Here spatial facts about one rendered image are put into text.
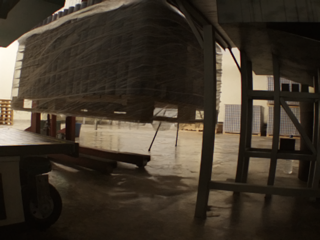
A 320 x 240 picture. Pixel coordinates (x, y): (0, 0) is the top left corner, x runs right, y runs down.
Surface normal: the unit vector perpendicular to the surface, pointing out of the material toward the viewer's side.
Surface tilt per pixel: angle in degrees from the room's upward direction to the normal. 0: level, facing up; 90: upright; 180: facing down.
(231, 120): 90
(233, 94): 90
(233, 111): 91
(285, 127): 92
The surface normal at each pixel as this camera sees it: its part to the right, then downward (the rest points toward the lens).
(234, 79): -0.51, -0.01
